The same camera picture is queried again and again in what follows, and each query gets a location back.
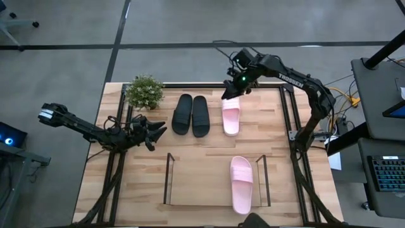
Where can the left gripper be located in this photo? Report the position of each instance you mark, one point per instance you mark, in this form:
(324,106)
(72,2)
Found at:
(137,134)

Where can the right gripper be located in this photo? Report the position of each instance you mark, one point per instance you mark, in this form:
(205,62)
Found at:
(243,78)

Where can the pink slide sandal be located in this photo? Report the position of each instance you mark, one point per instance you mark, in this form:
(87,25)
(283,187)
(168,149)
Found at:
(231,120)
(242,187)

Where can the black slide sandal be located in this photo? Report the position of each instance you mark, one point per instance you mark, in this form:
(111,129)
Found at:
(201,118)
(182,115)

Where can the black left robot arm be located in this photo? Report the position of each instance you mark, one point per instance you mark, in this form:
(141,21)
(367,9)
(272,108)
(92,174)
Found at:
(79,126)

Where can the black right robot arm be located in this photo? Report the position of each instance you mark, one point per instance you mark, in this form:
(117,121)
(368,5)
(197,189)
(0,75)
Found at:
(316,95)

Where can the black metal wood shelf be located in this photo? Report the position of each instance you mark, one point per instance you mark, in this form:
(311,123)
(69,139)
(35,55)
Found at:
(202,180)

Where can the green potted plant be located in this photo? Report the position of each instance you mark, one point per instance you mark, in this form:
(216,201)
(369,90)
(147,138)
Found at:
(145,92)

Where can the white paper sheet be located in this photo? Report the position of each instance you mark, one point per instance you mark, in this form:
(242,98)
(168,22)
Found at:
(334,161)

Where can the person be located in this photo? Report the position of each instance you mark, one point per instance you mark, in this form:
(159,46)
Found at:
(253,221)

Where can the dark grey desk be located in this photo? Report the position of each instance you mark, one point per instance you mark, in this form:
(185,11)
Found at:
(379,204)
(373,104)

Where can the grey metal stand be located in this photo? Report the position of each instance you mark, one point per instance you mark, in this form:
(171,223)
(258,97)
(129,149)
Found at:
(19,158)

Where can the black computer blue light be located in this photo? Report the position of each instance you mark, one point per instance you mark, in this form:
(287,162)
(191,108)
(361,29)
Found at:
(11,136)

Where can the black laptop blue screen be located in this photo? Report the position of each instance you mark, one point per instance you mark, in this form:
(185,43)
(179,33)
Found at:
(395,111)

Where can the black keyboard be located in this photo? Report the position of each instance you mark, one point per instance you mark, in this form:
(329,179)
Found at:
(389,173)

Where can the grey office chair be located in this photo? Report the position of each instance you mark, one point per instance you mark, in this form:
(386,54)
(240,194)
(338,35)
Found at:
(12,23)

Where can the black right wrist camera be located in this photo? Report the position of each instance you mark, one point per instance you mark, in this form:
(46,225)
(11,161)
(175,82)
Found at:
(243,57)

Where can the black aluminium table frame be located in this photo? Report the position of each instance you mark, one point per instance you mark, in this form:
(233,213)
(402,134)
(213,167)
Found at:
(196,85)

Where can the black metal post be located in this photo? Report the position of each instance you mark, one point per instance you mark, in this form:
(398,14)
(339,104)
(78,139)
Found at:
(383,50)

